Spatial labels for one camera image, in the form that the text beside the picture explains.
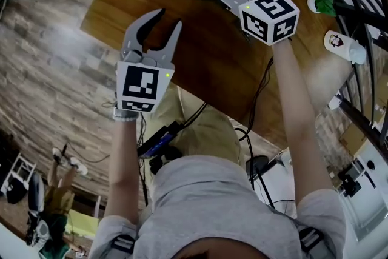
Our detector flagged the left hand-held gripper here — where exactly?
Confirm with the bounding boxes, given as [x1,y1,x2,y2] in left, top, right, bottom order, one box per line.
[116,8,183,114]

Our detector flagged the white cabinet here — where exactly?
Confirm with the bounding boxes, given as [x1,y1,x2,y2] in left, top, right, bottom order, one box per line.
[333,142,388,240]

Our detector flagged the small white potted plant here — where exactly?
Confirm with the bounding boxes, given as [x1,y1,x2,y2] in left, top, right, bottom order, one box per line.
[306,0,337,18]

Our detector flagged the black waist device blue screen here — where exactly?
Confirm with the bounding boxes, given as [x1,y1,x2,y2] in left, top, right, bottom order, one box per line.
[136,120,186,175]

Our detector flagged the person's left forearm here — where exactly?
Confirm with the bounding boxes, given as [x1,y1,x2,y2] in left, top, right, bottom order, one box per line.
[104,118,145,225]

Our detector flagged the yellow-green chair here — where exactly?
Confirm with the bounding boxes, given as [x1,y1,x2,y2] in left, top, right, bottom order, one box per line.
[65,209,101,237]

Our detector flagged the white frame stool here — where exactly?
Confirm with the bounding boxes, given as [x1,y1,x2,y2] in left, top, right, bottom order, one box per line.
[0,152,36,197]

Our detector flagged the black cable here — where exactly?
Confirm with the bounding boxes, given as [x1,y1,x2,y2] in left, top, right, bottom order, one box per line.
[138,112,149,207]
[178,101,209,131]

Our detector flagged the brown cardboard box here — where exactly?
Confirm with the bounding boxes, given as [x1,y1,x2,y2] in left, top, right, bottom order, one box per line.
[339,123,369,155]

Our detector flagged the black cables under table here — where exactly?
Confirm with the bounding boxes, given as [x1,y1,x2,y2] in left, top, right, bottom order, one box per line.
[238,56,275,143]

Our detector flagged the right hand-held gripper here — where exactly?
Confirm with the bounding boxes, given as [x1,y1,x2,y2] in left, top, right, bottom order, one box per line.
[200,0,301,47]

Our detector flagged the white flat board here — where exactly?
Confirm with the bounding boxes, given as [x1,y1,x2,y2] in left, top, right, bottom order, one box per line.
[247,147,293,219]

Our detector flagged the white power strip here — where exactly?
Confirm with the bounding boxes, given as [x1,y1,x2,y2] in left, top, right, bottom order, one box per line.
[327,95,342,110]

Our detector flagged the person's beige trousers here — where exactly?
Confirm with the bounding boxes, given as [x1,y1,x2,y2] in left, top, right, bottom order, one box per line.
[150,81,245,167]

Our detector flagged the black bag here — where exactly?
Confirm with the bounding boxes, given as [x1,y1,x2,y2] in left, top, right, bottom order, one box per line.
[5,186,30,204]

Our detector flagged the person's right forearm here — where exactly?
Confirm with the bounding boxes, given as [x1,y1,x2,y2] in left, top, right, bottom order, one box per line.
[271,38,334,210]

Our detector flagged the black camera on stand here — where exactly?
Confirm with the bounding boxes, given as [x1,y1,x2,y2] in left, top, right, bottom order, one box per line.
[336,165,364,198]

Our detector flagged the person's grey t-shirt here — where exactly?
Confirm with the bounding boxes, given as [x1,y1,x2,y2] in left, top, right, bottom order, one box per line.
[87,154,348,259]

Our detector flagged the black metal railing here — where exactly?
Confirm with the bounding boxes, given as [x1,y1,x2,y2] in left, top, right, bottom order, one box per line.
[290,0,388,143]

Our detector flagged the white beaded wrist band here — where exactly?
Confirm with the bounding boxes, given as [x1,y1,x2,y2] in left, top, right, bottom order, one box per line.
[112,107,141,123]

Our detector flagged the grey shoulder strap with buckle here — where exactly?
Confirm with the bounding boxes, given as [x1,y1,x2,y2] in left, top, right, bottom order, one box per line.
[298,227,325,252]
[110,233,136,255]

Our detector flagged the white bottle with cartoon print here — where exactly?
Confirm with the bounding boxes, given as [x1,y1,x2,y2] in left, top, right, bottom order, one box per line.
[323,29,367,66]

